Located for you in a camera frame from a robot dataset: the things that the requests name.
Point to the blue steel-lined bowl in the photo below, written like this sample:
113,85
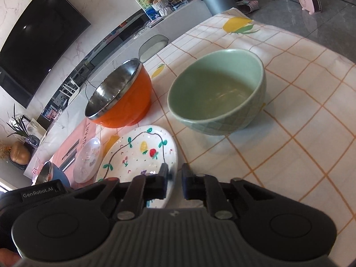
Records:
51,172

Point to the green ceramic bowl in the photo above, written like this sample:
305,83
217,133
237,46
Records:
220,93

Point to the potted grass plant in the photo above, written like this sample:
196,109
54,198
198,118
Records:
18,128

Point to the golden brown vase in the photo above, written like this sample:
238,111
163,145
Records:
20,154

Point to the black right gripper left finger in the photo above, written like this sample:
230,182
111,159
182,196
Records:
142,189

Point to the orange steel-lined bowl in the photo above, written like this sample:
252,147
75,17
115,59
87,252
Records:
123,98

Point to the black wall television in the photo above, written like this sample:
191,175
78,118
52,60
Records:
39,38

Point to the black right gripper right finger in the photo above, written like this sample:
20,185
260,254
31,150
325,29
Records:
207,189

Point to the person's left hand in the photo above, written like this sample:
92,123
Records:
8,258

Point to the checked lemon tablecloth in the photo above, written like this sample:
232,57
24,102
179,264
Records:
301,145

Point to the white marble tv console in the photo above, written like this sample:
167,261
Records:
172,27

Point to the white fruit painted plate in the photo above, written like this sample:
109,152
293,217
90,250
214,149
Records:
142,151

